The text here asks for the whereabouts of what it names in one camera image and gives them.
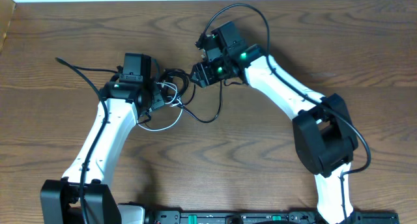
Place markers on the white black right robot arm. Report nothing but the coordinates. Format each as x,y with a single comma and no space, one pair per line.
323,141

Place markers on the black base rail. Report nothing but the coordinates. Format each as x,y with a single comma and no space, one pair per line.
300,216

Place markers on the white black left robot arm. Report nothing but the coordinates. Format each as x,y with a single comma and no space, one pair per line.
83,194

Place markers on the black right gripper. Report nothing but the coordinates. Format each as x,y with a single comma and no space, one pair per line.
203,74

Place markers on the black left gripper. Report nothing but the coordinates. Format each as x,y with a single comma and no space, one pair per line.
159,98

